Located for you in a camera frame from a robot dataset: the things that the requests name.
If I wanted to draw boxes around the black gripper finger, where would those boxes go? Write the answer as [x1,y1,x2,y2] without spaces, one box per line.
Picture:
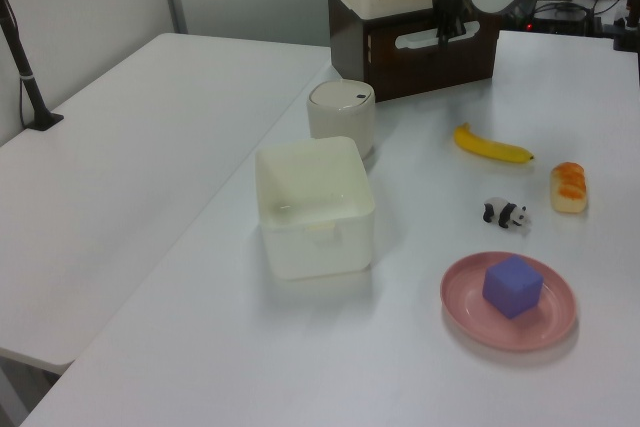
[450,11,470,42]
[436,12,453,47]

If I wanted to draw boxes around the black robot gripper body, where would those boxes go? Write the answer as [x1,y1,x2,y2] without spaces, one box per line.
[432,0,471,17]

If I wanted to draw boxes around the brown drawer with white handle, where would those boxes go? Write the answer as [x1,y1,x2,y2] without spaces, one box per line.
[367,9,502,101]

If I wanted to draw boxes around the cream plastic open bin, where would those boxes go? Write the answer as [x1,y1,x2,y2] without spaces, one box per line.
[253,135,378,283]

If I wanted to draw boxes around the black electronics box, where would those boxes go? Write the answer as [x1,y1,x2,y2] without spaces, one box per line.
[528,0,589,35]

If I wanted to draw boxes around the brown wooden cabinet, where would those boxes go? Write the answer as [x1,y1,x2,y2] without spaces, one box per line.
[327,0,502,104]

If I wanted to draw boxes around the yellow banana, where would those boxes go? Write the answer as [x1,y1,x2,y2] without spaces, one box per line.
[452,121,537,166]

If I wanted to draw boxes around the white lidded trash can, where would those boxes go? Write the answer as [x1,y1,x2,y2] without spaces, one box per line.
[305,79,378,161]

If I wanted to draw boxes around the black clamp stand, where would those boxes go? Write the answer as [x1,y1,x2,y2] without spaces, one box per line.
[611,0,640,54]

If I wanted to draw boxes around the panda figurine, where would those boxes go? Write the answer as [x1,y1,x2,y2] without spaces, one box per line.
[481,196,533,238]

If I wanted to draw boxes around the toy bread with orange glaze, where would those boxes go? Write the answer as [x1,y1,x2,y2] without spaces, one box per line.
[548,161,590,215]

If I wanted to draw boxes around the purple foam cube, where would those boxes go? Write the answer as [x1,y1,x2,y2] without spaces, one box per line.
[481,254,546,322]

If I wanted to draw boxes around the pink plate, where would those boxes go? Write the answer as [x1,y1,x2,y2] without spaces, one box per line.
[439,250,580,354]

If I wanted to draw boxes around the white side table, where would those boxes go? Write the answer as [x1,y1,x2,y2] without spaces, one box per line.
[0,31,334,376]

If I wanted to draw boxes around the black camera pole with clamp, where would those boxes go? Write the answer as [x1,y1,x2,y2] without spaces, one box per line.
[0,0,66,133]

